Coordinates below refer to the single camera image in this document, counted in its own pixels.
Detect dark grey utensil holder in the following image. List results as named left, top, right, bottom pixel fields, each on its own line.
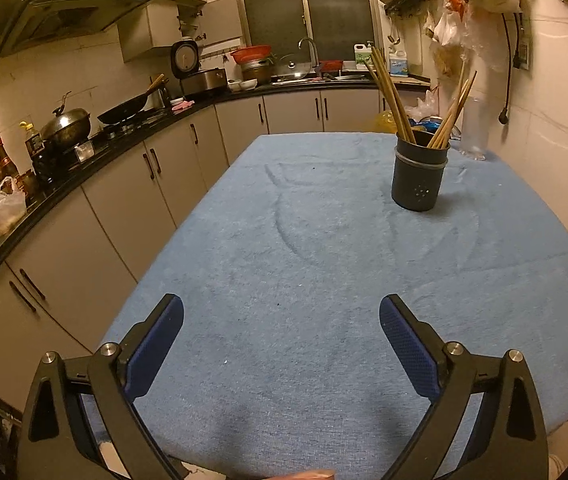
left=391, top=130, right=450, bottom=211

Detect glass pot lid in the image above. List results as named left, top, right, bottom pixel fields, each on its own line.
left=276, top=57, right=312, bottom=78

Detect bunch of wooden chopsticks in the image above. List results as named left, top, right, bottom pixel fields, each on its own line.
left=361, top=46, right=478, bottom=150

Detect wok with metal lid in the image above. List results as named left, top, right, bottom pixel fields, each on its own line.
left=39, top=92, right=92, bottom=148

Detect black kitchen countertop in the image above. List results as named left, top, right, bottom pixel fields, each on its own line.
left=0, top=77, right=432, bottom=311

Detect black power cable plug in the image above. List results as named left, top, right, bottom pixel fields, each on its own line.
left=498, top=12, right=522, bottom=126

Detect kitchen scale with dial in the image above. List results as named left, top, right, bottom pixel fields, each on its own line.
left=170, top=38, right=229, bottom=100

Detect grey base cabinets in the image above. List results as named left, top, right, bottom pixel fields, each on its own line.
left=0, top=87, right=395, bottom=411

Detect blue plastic bag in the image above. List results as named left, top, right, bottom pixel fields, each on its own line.
left=409, top=117, right=460, bottom=138

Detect blue label plastic bottle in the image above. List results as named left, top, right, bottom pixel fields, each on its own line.
left=389, top=46, right=409, bottom=76

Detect blue table cloth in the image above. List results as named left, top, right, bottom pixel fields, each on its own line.
left=81, top=132, right=568, bottom=480

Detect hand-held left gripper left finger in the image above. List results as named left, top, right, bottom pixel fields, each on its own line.
left=16, top=293, right=185, bottom=480

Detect chrome sink faucet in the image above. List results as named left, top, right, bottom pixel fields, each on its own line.
left=298, top=37, right=321, bottom=73

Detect wall power strip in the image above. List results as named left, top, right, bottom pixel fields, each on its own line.
left=514, top=37, right=532, bottom=71

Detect metal range hood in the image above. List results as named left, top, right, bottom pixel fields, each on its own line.
left=0, top=0, right=157, bottom=58

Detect red plastic basin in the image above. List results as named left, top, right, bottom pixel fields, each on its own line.
left=230, top=45, right=272, bottom=64

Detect dark kitchen window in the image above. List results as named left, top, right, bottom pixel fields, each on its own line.
left=234, top=0, right=380, bottom=61

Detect dark sauce bottle yellow cap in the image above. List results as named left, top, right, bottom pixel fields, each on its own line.
left=19, top=121, right=47, bottom=166

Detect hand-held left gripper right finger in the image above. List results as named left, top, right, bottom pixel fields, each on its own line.
left=379, top=294, right=550, bottom=480

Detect black frying pan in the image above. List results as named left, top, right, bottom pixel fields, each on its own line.
left=96, top=74, right=165, bottom=126

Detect yellow plastic bag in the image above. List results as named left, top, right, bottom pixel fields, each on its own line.
left=375, top=109, right=400, bottom=133

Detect clear glass pitcher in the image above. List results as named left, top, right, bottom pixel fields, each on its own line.
left=459, top=96, right=490, bottom=162

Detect brown glass bottle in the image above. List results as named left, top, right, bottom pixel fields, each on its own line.
left=0, top=136, right=19, bottom=181

